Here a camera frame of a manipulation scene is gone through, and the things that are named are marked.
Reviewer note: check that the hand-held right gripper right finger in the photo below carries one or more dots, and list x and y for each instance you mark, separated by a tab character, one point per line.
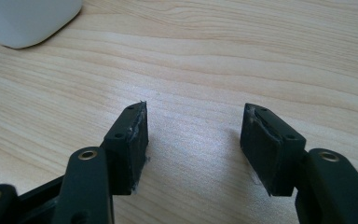
270	152

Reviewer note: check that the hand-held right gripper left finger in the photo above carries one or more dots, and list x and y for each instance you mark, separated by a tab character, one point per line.
127	149

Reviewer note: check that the grey plastic organizer box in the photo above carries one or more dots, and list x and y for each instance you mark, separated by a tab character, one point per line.
24	18

